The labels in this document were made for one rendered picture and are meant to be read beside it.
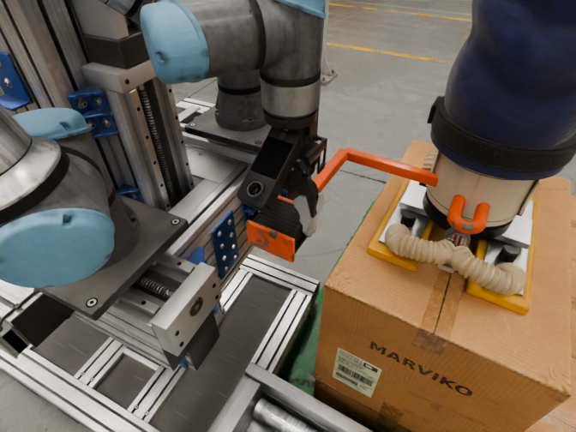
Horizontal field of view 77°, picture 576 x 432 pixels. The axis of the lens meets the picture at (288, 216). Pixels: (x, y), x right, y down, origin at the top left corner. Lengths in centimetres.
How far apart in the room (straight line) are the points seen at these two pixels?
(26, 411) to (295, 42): 171
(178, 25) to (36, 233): 24
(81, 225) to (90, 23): 42
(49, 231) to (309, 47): 33
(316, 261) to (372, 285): 127
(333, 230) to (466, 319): 149
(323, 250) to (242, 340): 77
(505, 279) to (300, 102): 43
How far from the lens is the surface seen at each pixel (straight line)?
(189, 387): 142
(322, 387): 105
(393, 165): 74
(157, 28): 39
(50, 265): 46
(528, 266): 82
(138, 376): 149
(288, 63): 43
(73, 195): 44
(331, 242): 205
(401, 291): 70
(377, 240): 74
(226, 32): 39
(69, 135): 54
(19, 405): 190
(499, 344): 70
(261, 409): 100
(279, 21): 41
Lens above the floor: 149
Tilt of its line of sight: 43 degrees down
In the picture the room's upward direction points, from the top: straight up
